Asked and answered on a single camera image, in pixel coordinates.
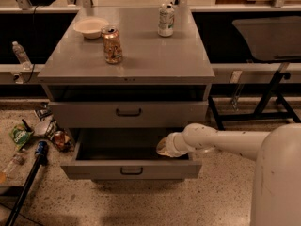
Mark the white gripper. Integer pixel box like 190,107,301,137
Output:
156,133,188,157

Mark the grey drawer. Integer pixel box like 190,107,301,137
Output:
61,128,201,180
49,102,208,128

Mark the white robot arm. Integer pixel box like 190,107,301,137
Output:
156,123,301,226

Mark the grey top drawer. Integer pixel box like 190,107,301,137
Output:
49,102,208,128

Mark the grey metal drawer cabinet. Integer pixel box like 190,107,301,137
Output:
37,6,216,183

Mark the red can on floor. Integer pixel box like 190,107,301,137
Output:
54,131,65,150

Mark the gold soda can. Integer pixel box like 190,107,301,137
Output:
102,25,123,64

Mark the black pole blue grip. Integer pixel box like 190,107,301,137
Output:
5,140,48,226

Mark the silver foil wrapper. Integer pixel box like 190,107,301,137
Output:
34,120,55,137

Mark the white green soda can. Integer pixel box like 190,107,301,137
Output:
158,3,175,37

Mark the white paper bowl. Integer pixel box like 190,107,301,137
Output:
73,17,109,40

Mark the green snack bag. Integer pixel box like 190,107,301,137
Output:
8,124,33,151

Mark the clear bottle on floor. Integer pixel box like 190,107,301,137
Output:
0,153,25,183

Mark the grey folding table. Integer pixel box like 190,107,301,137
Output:
208,16,301,130

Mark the clear plastic water bottle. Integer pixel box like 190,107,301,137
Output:
12,41,32,71

